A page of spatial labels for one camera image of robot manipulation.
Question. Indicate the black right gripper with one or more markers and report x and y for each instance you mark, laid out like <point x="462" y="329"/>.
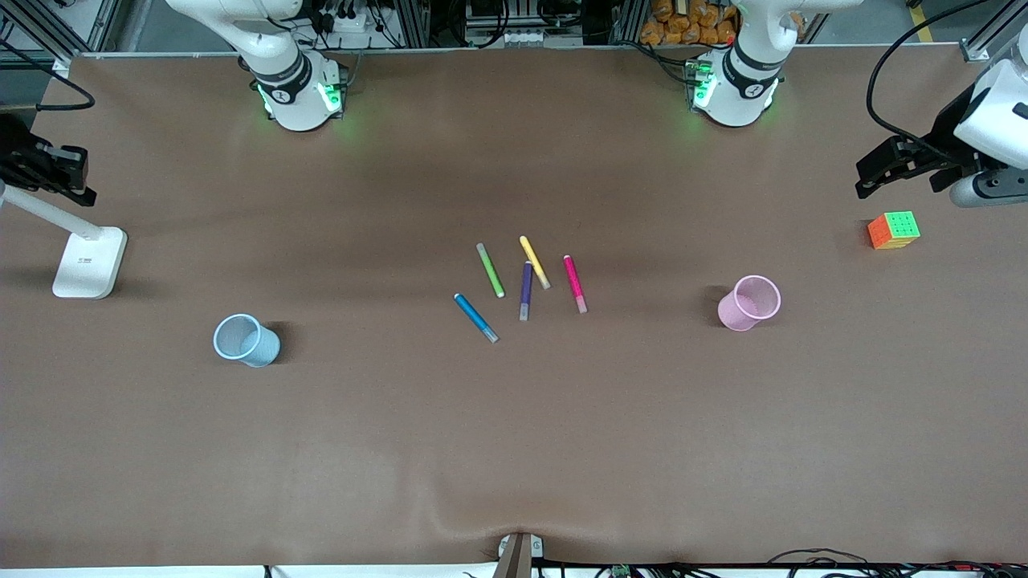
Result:
<point x="18" y="154"/>

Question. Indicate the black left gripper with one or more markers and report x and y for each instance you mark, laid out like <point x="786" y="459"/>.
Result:
<point x="944" y="134"/>

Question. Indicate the pink marker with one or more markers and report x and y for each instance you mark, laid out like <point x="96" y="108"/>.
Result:
<point x="573" y="281"/>

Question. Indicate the blue marker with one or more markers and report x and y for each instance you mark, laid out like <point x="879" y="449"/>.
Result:
<point x="474" y="315"/>

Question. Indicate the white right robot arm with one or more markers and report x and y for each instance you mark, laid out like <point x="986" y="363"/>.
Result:
<point x="297" y="96"/>

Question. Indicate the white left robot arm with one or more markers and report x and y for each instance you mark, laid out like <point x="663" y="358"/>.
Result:
<point x="739" y="88"/>

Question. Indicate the colourful puzzle cube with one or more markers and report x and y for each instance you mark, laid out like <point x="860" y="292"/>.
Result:
<point x="893" y="231"/>

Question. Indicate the white lamp stand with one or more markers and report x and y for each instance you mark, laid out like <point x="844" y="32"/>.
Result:
<point x="88" y="265"/>

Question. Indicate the pink mesh cup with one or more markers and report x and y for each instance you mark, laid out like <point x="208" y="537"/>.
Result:
<point x="735" y="313"/>

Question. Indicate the orange snack bags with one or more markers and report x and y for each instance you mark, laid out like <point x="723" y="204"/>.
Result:
<point x="683" y="24"/>

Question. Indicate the blue mesh cup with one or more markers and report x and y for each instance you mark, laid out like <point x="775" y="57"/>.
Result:
<point x="265" y="349"/>

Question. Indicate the white power strip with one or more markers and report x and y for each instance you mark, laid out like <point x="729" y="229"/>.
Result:
<point x="353" y="22"/>

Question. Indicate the yellow marker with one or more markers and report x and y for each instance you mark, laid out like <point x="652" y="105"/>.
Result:
<point x="534" y="261"/>

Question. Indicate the purple marker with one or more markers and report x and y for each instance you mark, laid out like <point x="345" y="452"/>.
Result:
<point x="526" y="289"/>

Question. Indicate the white slotted strip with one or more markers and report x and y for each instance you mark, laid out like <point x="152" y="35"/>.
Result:
<point x="522" y="37"/>

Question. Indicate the green marker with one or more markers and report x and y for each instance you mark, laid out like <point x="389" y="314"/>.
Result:
<point x="491" y="270"/>

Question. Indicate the aluminium frame post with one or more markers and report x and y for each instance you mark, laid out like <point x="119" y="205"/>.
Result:
<point x="96" y="24"/>
<point x="976" y="50"/>

